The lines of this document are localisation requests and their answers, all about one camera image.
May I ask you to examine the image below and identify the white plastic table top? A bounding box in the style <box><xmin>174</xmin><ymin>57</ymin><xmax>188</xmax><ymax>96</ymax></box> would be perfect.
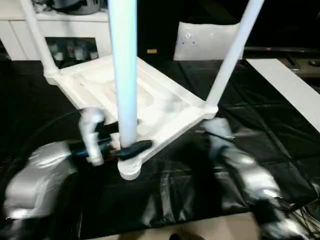
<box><xmin>44</xmin><ymin>54</ymin><xmax>220</xmax><ymax>182</ymax></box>

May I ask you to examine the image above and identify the white cabinet with glass doors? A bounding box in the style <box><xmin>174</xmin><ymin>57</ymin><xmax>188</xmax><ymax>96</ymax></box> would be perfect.
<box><xmin>0</xmin><ymin>0</ymin><xmax>114</xmax><ymax>62</ymax></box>

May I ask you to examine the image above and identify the white cushion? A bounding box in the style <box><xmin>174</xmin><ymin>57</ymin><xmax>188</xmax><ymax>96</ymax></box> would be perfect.
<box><xmin>173</xmin><ymin>21</ymin><xmax>247</xmax><ymax>62</ymax></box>

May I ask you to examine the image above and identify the grey clutter on cabinet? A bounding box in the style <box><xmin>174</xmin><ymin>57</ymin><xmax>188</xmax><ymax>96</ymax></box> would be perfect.
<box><xmin>30</xmin><ymin>0</ymin><xmax>109</xmax><ymax>16</ymax></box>

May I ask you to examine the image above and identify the white flat board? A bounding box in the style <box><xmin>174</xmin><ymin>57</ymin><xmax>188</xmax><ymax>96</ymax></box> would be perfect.
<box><xmin>246</xmin><ymin>58</ymin><xmax>320</xmax><ymax>132</ymax></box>

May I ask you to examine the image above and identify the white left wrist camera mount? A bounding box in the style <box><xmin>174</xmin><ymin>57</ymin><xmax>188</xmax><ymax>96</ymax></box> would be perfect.
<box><xmin>77</xmin><ymin>107</ymin><xmax>109</xmax><ymax>167</ymax></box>

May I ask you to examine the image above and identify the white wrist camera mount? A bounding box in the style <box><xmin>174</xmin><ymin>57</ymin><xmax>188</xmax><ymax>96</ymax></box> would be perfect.
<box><xmin>77</xmin><ymin>107</ymin><xmax>109</xmax><ymax>167</ymax></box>
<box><xmin>204</xmin><ymin>118</ymin><xmax>237</xmax><ymax>147</ymax></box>

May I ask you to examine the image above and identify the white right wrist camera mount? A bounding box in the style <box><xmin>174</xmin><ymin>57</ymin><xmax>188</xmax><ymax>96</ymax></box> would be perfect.
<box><xmin>204</xmin><ymin>118</ymin><xmax>237</xmax><ymax>147</ymax></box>

